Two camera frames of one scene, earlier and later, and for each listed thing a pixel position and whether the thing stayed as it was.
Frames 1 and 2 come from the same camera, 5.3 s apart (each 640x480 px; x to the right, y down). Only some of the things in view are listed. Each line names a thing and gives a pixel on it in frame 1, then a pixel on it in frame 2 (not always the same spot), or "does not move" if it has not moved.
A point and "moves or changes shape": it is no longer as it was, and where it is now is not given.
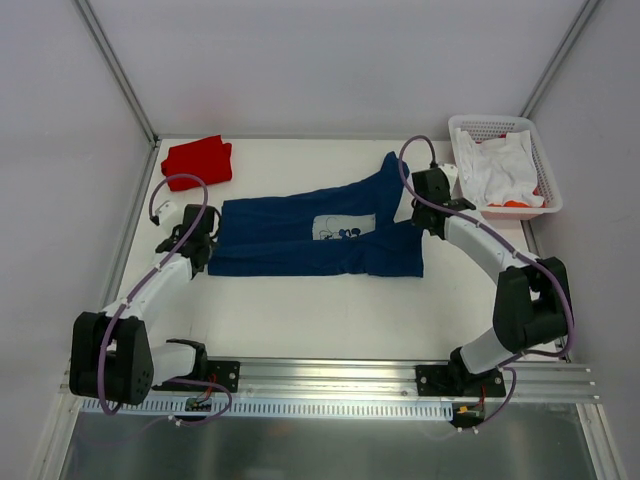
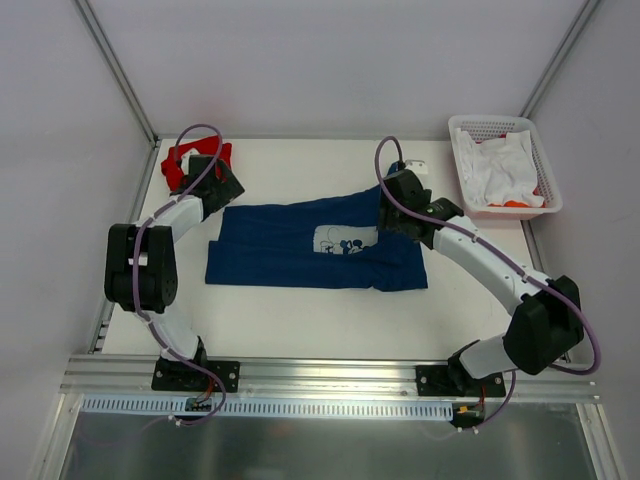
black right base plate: x=454 y=380 does not move
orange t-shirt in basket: x=517 y=203 does not move
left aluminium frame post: x=86 y=8 does not move
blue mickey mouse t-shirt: x=347 y=230 moves or changes shape
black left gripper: x=204 y=250 -> x=187 y=176
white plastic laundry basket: x=494 y=127 does not move
